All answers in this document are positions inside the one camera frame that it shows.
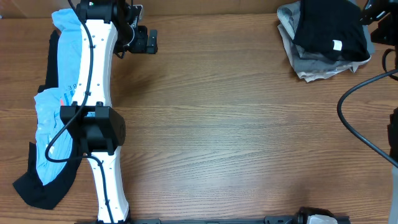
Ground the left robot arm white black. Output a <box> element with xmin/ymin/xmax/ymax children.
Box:
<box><xmin>60</xmin><ymin>1</ymin><xmax>158</xmax><ymax>223</ymax></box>

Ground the gray folded garment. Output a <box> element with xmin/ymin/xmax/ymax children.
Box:
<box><xmin>277</xmin><ymin>0</ymin><xmax>374</xmax><ymax>72</ymax></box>

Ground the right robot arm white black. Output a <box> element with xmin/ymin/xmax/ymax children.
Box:
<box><xmin>293</xmin><ymin>0</ymin><xmax>397</xmax><ymax>187</ymax></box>

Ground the light blue t-shirt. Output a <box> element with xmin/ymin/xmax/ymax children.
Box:
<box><xmin>34</xmin><ymin>9</ymin><xmax>82</xmax><ymax>185</ymax></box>

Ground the black t-shirt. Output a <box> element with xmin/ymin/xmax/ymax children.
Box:
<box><xmin>293</xmin><ymin>0</ymin><xmax>370</xmax><ymax>62</ymax></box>

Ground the black garment under blue shirt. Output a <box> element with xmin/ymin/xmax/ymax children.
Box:
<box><xmin>12</xmin><ymin>31</ymin><xmax>81</xmax><ymax>210</ymax></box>

